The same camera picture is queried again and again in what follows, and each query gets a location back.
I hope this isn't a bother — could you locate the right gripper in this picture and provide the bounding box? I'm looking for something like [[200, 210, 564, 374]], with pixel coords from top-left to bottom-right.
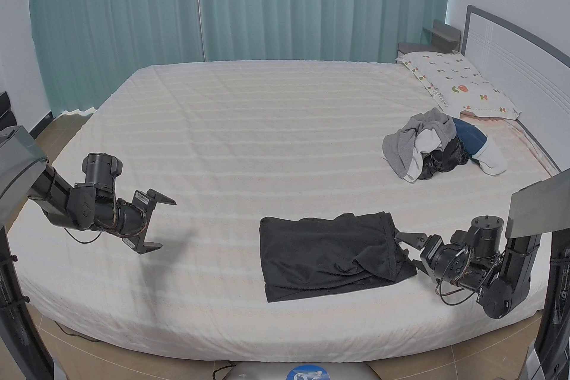
[[395, 231, 465, 284]]

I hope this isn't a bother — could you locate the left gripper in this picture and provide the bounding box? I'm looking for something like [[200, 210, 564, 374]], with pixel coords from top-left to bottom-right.
[[113, 189, 177, 255]]

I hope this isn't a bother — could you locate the black T-shirt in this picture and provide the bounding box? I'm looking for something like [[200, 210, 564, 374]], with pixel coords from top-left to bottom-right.
[[259, 212, 418, 303]]

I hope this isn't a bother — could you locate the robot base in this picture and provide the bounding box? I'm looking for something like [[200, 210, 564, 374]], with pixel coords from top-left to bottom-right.
[[225, 362, 373, 380]]

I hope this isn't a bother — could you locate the pile of clothes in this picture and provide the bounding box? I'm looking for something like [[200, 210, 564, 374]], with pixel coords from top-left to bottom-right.
[[381, 107, 509, 183]]

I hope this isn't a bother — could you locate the white printed pillow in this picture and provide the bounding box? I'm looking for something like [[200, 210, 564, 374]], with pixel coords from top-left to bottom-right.
[[396, 50, 522, 121]]

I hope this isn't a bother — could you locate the black chest of drawers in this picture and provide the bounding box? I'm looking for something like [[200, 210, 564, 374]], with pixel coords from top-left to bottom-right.
[[0, 92, 18, 132]]

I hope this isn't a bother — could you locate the grey bedside table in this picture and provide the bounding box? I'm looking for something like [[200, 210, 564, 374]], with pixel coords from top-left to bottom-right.
[[397, 19, 462, 57]]

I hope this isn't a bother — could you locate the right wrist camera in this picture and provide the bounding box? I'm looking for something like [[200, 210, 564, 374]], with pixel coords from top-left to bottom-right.
[[449, 229, 469, 252]]

